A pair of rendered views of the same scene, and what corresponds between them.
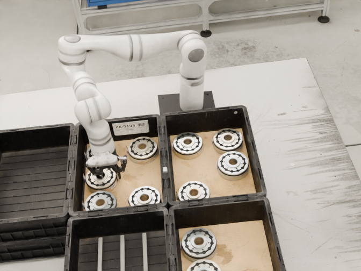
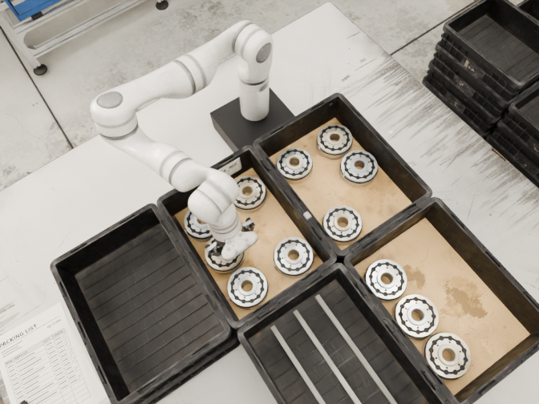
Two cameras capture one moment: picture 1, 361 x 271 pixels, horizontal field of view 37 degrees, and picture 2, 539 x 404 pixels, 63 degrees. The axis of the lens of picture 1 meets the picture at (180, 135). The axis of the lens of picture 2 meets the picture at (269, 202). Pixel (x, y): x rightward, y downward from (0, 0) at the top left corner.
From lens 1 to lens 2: 0.87 m
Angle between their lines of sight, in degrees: 23
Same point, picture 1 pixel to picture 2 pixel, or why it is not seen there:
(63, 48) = (106, 120)
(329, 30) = not seen: outside the picture
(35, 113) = (67, 194)
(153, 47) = (213, 65)
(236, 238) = (414, 252)
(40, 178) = (146, 285)
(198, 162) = (316, 179)
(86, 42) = (132, 98)
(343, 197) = (459, 147)
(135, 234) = (305, 300)
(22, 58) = not seen: outside the picture
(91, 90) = (195, 171)
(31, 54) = not seen: outside the picture
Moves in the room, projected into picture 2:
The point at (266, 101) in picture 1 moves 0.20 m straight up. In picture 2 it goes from (321, 69) to (324, 26)
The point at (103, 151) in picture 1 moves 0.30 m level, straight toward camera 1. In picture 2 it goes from (236, 233) to (335, 329)
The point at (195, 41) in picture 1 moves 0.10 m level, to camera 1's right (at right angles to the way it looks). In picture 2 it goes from (259, 34) to (292, 17)
